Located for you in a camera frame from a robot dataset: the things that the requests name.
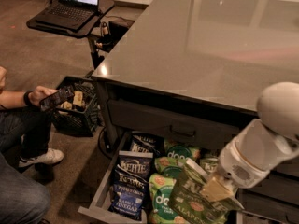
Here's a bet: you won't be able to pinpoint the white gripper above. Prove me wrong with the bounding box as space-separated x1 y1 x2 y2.
200 140 269 202

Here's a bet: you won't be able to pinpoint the green jalapeno Kettle chip bag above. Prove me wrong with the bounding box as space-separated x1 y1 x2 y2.
168 158 244 224

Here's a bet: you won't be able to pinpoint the person's forearm with wristband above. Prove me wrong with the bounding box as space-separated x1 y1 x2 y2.
0 91 27 109

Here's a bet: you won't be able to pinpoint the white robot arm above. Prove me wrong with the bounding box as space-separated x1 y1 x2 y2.
201 82 299 202

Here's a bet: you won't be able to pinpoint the middle green Dang bag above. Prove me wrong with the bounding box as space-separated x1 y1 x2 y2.
154 157 186 179

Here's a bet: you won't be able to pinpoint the green dang bag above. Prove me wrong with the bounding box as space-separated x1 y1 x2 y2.
154 157 186 179
164 139 200 161
148 173 190 224

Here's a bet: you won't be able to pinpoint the front green Dang bag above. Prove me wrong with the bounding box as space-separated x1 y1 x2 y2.
148 173 190 224

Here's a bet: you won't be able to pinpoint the rear green Dang bag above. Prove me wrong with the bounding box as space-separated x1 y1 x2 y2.
164 139 200 161

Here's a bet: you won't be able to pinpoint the closed grey top drawer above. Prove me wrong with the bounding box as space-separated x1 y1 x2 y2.
107 98 250 152

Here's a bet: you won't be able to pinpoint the blue kettle bag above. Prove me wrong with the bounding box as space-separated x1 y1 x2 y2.
130 133 163 157
109 184 145 221
114 165 149 191
119 150 153 179

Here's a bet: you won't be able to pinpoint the front blue Kettle bag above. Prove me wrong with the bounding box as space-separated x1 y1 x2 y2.
109 184 145 221

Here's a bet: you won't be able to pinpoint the rear blue Kettle bag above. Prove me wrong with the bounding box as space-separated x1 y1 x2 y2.
130 133 163 157

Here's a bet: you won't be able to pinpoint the open grey middle drawer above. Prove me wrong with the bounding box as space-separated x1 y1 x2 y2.
78 130 245 224

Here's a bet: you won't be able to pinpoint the grey counter cabinet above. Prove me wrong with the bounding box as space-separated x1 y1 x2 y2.
91 0 299 224

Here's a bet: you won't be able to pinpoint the person's phone-holding hand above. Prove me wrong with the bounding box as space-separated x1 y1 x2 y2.
28 86 57 106

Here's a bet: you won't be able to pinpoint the person's other hand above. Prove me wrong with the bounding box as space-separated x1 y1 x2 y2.
0 66 7 93

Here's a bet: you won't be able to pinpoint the right side grey drawers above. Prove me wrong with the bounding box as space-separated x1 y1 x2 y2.
238 161 299 224

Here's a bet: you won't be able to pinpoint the black plastic crate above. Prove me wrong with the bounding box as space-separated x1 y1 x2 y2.
52 76 98 136

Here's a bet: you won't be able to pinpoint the white sneaker upper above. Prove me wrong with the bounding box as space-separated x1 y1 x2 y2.
19 148 64 168

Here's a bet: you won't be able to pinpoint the person's jeans legs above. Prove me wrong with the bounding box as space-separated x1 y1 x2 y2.
0 105 54 224

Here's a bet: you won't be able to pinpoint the black wristband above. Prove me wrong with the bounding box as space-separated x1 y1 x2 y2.
23 91 34 106

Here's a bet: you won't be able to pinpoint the black laptop stand table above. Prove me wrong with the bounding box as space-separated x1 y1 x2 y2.
26 0 115 68

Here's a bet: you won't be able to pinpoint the black laptop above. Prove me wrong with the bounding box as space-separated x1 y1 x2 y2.
36 0 99 31

